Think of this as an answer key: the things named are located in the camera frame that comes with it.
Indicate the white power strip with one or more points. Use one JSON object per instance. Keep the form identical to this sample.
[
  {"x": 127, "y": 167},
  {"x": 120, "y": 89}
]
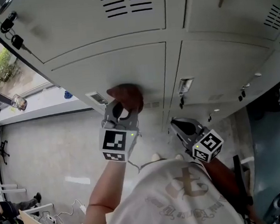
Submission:
[{"x": 82, "y": 208}]

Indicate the black-framed window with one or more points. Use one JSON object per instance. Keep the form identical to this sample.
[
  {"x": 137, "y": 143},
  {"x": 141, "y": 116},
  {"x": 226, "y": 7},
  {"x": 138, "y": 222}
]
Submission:
[{"x": 2, "y": 70}]

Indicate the clear plastic bin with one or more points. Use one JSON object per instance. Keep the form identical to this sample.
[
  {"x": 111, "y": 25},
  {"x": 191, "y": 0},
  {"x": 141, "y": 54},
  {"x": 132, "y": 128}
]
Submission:
[{"x": 19, "y": 103}]

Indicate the white floor tape strip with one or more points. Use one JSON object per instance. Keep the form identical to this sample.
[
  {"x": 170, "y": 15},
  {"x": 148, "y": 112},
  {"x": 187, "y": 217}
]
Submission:
[{"x": 77, "y": 180}]

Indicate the dark equipment pile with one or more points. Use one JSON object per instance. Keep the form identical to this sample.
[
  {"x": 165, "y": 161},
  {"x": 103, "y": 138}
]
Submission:
[{"x": 263, "y": 105}]

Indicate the small blue object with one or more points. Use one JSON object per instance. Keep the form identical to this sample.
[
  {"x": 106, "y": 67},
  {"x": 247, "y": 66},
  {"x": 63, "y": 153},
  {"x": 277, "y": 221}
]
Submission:
[{"x": 68, "y": 94}]

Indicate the grey metal locker cabinet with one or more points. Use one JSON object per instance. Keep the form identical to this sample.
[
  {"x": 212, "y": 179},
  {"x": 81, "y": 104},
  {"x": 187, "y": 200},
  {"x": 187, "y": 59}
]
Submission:
[{"x": 223, "y": 60}]

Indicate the person's left forearm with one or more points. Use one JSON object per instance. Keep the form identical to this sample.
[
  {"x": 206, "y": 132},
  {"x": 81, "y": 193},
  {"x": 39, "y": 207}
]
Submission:
[{"x": 101, "y": 197}]

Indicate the grey metal locker door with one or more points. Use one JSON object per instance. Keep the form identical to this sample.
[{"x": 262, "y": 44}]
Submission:
[{"x": 114, "y": 69}]

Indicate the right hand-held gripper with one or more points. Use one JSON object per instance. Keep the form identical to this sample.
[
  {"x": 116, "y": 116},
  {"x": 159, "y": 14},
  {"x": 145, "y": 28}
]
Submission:
[{"x": 207, "y": 144}]

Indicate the person's right forearm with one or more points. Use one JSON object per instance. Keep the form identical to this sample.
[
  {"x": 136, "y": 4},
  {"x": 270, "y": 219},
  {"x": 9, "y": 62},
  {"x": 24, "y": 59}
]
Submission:
[{"x": 223, "y": 177}]

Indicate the person's white printed t-shirt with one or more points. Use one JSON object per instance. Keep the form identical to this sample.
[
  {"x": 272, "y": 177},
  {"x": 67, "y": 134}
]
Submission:
[{"x": 168, "y": 209}]

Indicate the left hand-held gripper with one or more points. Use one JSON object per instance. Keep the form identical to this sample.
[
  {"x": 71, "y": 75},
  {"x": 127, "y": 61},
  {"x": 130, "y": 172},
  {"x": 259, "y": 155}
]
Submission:
[{"x": 114, "y": 140}]

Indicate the brown cleaning cloth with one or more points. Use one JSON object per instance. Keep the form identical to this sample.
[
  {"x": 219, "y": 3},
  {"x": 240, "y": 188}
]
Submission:
[{"x": 128, "y": 95}]

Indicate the person's white shoe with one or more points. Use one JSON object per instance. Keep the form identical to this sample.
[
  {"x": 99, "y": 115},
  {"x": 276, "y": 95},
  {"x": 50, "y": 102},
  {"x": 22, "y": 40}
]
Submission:
[
  {"x": 155, "y": 157},
  {"x": 179, "y": 156}
]

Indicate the white table frame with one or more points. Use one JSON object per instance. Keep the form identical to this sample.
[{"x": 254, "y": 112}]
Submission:
[{"x": 13, "y": 191}]

